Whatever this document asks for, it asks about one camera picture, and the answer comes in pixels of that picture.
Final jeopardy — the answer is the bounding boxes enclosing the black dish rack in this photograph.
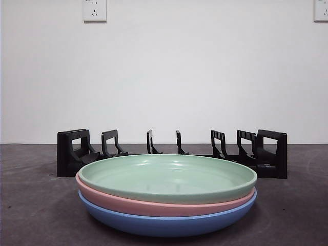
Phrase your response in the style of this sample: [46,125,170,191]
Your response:
[56,129,288,179]

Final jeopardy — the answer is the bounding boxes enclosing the blue plate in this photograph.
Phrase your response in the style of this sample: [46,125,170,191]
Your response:
[77,191,258,237]

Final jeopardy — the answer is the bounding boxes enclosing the green plate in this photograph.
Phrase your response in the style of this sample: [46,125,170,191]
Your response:
[78,154,258,205]

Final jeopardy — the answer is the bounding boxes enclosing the pink plate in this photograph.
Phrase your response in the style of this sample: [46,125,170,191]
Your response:
[75,172,257,218]

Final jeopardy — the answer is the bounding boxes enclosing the white wall socket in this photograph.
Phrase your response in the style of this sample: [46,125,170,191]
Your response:
[314,0,328,23]
[83,0,107,23]

